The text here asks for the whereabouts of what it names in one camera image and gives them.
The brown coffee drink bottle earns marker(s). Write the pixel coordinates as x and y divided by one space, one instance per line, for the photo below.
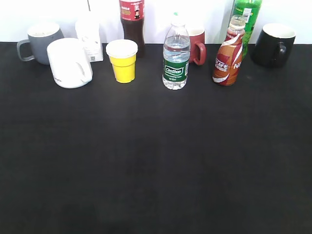
229 57

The grey ceramic mug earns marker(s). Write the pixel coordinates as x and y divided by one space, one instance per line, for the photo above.
39 37

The red ceramic mug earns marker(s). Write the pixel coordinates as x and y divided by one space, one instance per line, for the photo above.
198 49

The white ceramic mug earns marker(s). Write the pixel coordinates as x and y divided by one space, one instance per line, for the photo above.
69 63

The black ceramic mug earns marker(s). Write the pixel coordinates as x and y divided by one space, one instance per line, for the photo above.
274 45

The green sprite bottle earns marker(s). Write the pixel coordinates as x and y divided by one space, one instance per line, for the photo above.
249 9

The yellow paper cup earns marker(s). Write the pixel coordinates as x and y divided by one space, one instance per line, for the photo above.
122 54

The clear water bottle green label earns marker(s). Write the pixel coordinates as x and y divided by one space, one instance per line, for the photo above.
176 54

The cola bottle red label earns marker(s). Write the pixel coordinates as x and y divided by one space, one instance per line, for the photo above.
132 20

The white plastic bottle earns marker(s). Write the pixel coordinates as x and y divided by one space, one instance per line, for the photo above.
87 31

